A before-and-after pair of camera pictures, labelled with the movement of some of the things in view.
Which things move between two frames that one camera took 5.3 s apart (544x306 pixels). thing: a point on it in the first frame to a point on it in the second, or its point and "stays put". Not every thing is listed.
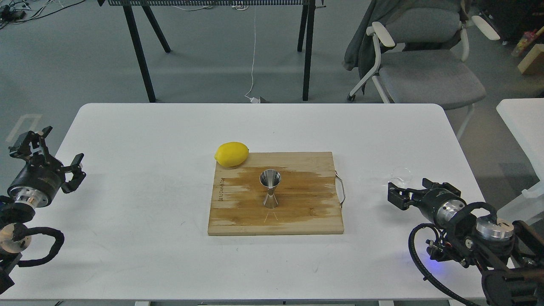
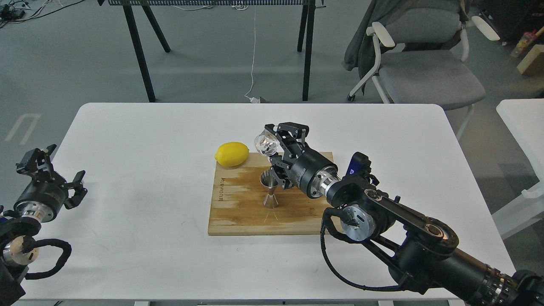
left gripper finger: [30, 143] to [36, 160]
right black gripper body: [441, 205] to [314, 173]
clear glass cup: [401, 177] to [267, 143]
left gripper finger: [75, 168] to [80, 191]
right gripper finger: [429, 185] to [293, 136]
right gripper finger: [403, 198] to [280, 168]
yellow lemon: [231, 154] stays put
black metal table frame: [307, 7] stays put
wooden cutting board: [307, 195] stays put
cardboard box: [533, 63] stays put
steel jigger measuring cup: [270, 178] stays put
